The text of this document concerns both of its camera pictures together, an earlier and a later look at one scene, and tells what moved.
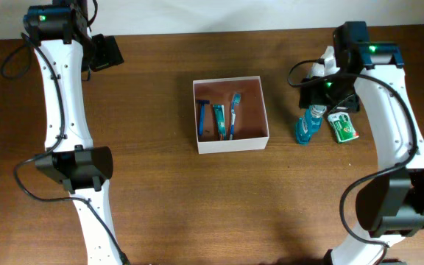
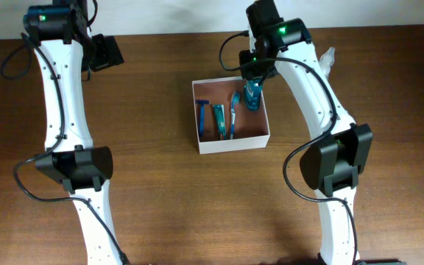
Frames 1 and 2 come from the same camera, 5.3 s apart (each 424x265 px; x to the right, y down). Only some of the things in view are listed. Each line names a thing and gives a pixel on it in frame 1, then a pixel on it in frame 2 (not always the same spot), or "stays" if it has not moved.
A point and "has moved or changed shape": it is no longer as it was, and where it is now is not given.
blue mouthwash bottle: x=310 y=124 has moved or changed shape
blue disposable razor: x=202 y=103 stays
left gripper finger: x=106 y=52 stays
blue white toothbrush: x=235 y=101 stays
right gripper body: x=333 y=93 → x=256 y=67
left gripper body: x=89 y=57 stays
